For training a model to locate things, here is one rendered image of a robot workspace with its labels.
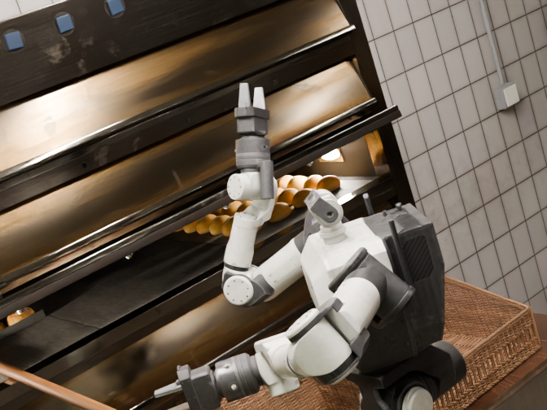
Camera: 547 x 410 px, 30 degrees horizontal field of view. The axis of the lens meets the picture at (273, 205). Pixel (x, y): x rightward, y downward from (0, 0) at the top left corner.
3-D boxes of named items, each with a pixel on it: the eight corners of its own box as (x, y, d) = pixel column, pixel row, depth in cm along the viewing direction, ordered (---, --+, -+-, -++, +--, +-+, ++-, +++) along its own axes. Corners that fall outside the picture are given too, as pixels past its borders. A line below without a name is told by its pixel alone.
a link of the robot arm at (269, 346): (263, 384, 216) (279, 382, 203) (249, 344, 217) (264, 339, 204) (291, 374, 218) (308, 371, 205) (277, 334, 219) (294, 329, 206)
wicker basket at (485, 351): (327, 408, 340) (303, 334, 334) (435, 330, 372) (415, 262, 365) (435, 436, 302) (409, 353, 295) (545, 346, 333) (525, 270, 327)
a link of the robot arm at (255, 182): (255, 157, 266) (256, 201, 265) (223, 155, 259) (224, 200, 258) (284, 154, 257) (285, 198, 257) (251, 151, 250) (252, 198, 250)
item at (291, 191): (156, 231, 389) (151, 218, 388) (251, 184, 415) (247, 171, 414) (247, 239, 340) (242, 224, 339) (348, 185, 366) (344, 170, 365)
